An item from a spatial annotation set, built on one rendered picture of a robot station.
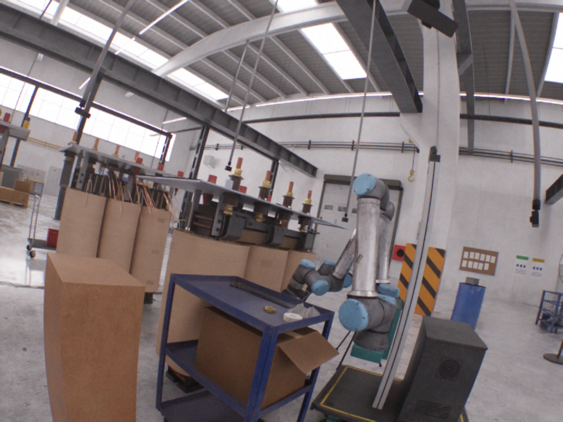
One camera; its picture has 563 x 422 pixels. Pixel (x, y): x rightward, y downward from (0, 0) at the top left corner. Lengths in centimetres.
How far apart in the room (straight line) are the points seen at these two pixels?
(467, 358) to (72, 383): 166
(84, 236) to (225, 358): 209
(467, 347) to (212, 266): 142
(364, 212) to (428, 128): 604
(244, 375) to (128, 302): 51
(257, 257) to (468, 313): 488
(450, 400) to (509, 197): 1408
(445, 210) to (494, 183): 898
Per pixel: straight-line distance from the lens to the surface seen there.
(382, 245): 206
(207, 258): 163
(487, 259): 1481
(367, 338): 149
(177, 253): 179
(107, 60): 998
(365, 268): 131
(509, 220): 1515
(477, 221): 1495
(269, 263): 198
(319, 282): 150
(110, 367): 113
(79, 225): 294
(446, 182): 677
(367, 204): 135
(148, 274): 333
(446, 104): 754
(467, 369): 161
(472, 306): 610
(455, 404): 168
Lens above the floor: 121
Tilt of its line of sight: 4 degrees up
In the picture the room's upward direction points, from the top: 12 degrees clockwise
